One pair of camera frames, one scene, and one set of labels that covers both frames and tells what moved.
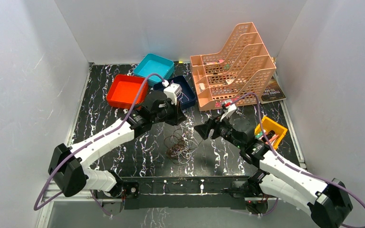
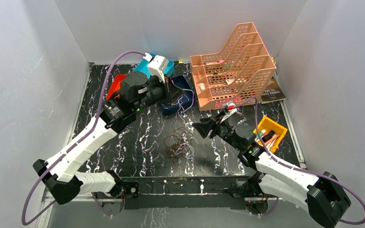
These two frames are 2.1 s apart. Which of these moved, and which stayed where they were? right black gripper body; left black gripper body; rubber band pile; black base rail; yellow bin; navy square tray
Moved: rubber band pile; left black gripper body
Stayed: right black gripper body; yellow bin; navy square tray; black base rail
